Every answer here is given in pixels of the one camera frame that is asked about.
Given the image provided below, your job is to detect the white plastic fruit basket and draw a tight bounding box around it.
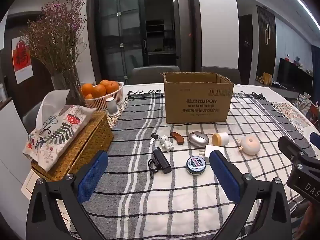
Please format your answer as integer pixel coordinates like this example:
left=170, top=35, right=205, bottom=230
left=81, top=81, right=125, bottom=111

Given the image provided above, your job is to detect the woven straw tissue box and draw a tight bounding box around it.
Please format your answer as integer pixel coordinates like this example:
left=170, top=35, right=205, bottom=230
left=31, top=111, right=114, bottom=182

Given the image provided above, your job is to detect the silver refrigerator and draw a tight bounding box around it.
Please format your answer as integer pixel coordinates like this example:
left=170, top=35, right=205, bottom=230
left=172, top=0, right=192, bottom=67

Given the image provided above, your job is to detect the white robot figurine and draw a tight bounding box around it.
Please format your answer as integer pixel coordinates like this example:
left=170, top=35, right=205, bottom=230
left=159, top=135, right=173, bottom=152

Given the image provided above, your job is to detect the dried flower bunch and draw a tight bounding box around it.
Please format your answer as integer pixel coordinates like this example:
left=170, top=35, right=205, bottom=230
left=24, top=0, right=88, bottom=80

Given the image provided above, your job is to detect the blue curtain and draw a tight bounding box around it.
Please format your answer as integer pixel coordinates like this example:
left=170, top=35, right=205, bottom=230
left=311, top=45, right=320, bottom=77

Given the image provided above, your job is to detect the brown wooden comb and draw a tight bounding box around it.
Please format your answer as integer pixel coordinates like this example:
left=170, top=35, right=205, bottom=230
left=170, top=132, right=185, bottom=145

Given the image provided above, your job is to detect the white paper sheet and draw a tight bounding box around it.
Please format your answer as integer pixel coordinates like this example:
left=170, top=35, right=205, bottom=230
left=21, top=171, right=35, bottom=200

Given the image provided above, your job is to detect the white tissue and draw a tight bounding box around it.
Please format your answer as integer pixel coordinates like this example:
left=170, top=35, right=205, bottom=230
left=36, top=89, right=70, bottom=128

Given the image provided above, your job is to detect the grey checked tablecloth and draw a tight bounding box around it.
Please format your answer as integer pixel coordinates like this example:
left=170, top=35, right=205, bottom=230
left=67, top=90, right=315, bottom=240

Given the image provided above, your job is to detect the small white cylinder speaker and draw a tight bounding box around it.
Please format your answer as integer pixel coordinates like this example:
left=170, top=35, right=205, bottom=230
left=105, top=97, right=120, bottom=117

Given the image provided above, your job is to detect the black bike light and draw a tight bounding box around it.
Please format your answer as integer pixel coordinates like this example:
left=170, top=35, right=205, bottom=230
left=147, top=147, right=172, bottom=179

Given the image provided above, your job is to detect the dark door with gold handle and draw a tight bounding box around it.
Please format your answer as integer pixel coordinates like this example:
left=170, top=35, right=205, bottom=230
left=256, top=5, right=277, bottom=68

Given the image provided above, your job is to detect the patterned fringed table runner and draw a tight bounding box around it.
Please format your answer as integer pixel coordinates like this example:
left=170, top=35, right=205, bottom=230
left=106, top=97, right=314, bottom=133

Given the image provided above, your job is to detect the white jar with yellow lid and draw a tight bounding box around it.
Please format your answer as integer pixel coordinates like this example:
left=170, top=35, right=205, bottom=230
left=212, top=132, right=230, bottom=147

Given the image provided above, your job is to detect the floral cloth tissue cover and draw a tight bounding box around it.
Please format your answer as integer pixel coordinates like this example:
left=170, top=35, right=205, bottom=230
left=22, top=105, right=97, bottom=159

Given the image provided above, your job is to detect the red wall poster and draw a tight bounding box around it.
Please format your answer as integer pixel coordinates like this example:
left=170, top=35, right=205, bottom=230
left=12, top=36, right=34, bottom=84

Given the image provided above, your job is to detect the white plug charger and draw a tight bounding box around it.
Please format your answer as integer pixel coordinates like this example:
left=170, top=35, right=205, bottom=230
left=199, top=144, right=225, bottom=165

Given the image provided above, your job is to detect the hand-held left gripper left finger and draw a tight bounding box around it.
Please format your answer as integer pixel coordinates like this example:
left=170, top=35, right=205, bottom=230
left=26, top=150, right=108, bottom=240

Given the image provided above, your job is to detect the dark glass sliding door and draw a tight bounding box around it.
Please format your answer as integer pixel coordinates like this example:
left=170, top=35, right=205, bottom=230
left=87, top=0, right=146, bottom=85

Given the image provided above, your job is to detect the silver oval case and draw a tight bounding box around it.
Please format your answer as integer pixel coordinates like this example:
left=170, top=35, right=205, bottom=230
left=188, top=132, right=209, bottom=147

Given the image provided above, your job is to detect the brown cardboard box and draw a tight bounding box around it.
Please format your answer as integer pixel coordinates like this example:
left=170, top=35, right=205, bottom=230
left=160, top=72, right=234, bottom=124

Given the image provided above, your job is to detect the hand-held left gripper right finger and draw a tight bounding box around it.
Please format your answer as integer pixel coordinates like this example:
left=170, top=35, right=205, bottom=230
left=209, top=150, right=293, bottom=240

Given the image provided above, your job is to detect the patterned cloth bundle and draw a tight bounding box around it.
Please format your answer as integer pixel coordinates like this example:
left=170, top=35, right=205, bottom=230
left=294, top=92, right=320, bottom=128

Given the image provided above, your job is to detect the peach round diffuser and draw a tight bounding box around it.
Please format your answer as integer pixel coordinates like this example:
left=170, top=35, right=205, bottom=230
left=237, top=135, right=261, bottom=155

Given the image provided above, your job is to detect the grey dining chair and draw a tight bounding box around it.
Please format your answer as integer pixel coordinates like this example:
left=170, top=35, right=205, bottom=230
left=132, top=65, right=181, bottom=85
left=201, top=66, right=242, bottom=85
left=22, top=101, right=43, bottom=133

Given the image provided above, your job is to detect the round black tin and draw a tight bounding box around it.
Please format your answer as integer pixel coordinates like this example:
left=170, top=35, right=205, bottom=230
left=185, top=156, right=207, bottom=177

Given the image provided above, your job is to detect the dark glass vase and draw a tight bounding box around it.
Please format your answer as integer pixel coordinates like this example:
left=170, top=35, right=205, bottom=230
left=51, top=66, right=87, bottom=108

